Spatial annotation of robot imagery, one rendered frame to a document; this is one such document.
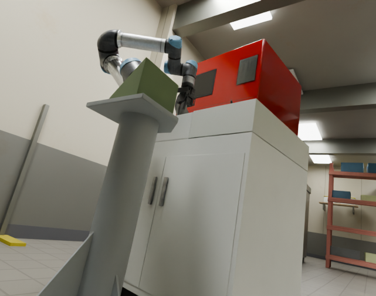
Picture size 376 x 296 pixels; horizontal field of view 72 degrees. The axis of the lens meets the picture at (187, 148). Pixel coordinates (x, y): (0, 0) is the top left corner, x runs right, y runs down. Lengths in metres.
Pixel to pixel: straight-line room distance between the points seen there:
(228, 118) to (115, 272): 0.74
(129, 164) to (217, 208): 0.38
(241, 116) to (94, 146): 2.43
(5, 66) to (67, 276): 2.29
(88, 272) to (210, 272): 0.43
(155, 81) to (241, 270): 0.78
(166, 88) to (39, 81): 2.08
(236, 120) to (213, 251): 0.53
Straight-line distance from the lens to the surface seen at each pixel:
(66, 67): 3.24
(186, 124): 1.32
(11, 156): 2.88
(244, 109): 1.13
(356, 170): 7.59
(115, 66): 1.56
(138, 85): 1.02
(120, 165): 0.99
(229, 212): 1.03
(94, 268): 1.00
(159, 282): 1.25
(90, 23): 3.59
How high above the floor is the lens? 0.44
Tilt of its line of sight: 15 degrees up
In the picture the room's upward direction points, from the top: 11 degrees clockwise
